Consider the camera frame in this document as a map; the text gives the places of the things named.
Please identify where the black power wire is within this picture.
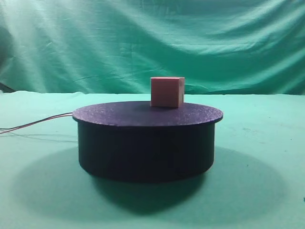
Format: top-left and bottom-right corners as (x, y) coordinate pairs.
(0, 114), (73, 135)

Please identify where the green backdrop cloth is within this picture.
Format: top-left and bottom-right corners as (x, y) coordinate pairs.
(0, 0), (305, 94)

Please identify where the red power wire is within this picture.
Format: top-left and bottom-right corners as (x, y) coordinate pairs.
(0, 113), (73, 131)

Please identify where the pink cube-shaped block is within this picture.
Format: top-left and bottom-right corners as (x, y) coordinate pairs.
(151, 77), (185, 108)

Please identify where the green table cloth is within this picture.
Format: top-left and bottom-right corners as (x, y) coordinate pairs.
(0, 91), (305, 229)

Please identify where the black round turntable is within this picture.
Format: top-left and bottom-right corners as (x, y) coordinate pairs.
(72, 101), (224, 183)

